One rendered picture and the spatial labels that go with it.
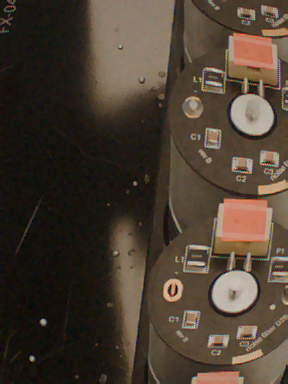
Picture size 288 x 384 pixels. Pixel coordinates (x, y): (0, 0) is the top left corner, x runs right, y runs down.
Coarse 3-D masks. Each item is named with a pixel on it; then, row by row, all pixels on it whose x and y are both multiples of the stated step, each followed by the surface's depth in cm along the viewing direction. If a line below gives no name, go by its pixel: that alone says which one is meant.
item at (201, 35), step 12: (192, 12) 36; (192, 24) 36; (204, 24) 35; (216, 24) 35; (192, 36) 37; (204, 36) 36; (216, 36) 35; (228, 36) 35; (192, 48) 37; (204, 48) 36; (216, 48) 36; (192, 60) 38
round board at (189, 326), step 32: (160, 256) 33; (192, 256) 33; (224, 256) 33; (256, 256) 33; (160, 288) 33; (192, 288) 33; (160, 320) 33; (192, 320) 33; (224, 320) 33; (256, 320) 33; (192, 352) 33; (224, 352) 33; (256, 352) 33
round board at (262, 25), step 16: (192, 0) 35; (208, 0) 35; (224, 0) 35; (240, 0) 35; (256, 0) 35; (272, 0) 35; (208, 16) 35; (224, 16) 35; (240, 16) 35; (256, 16) 35; (272, 16) 35; (240, 32) 35; (256, 32) 35; (272, 32) 35
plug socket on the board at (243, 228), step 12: (228, 204) 33; (240, 204) 33; (252, 204) 33; (264, 204) 33; (228, 216) 33; (240, 216) 33; (252, 216) 33; (264, 216) 33; (228, 228) 33; (240, 228) 33; (252, 228) 33; (264, 228) 33; (216, 240) 33; (228, 240) 33; (240, 240) 33; (252, 240) 33; (264, 240) 33; (216, 252) 33; (228, 252) 33; (240, 252) 33; (252, 252) 33; (264, 252) 33
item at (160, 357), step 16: (240, 272) 33; (176, 288) 33; (224, 288) 33; (256, 288) 33; (224, 304) 33; (240, 304) 33; (160, 352) 34; (272, 352) 33; (160, 368) 34; (176, 368) 34; (192, 368) 33; (208, 368) 33; (224, 368) 33; (240, 368) 33; (256, 368) 33; (272, 368) 34
